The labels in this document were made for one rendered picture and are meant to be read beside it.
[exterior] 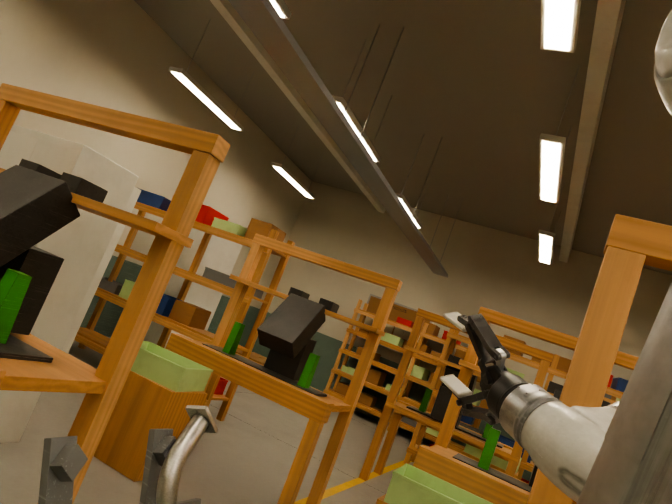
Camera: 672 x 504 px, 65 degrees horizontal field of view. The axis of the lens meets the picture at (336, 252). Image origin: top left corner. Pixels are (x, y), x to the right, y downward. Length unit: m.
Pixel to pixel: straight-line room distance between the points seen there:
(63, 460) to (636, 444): 0.65
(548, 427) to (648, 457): 0.47
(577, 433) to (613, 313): 0.73
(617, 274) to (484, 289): 9.94
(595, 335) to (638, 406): 1.12
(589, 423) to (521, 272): 10.66
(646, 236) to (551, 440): 0.85
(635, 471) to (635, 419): 0.03
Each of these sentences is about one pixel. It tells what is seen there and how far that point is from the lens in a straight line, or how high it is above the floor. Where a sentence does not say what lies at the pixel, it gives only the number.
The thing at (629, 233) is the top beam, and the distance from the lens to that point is 1.55.
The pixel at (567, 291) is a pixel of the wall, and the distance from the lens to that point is 11.39.
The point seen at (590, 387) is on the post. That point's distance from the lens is 1.48.
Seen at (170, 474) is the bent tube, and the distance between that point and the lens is 0.89.
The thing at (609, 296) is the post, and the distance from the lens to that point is 1.51.
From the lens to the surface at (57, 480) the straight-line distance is 0.81.
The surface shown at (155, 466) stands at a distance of 0.94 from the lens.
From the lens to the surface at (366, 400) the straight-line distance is 10.98.
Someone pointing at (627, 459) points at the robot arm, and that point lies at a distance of 0.37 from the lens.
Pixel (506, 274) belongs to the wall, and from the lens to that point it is 11.46.
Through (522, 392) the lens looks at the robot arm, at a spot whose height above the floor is 1.41.
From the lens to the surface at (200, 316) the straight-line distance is 6.47.
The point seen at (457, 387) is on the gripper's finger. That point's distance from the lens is 1.07.
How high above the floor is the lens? 1.39
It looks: 8 degrees up
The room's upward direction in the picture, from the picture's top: 21 degrees clockwise
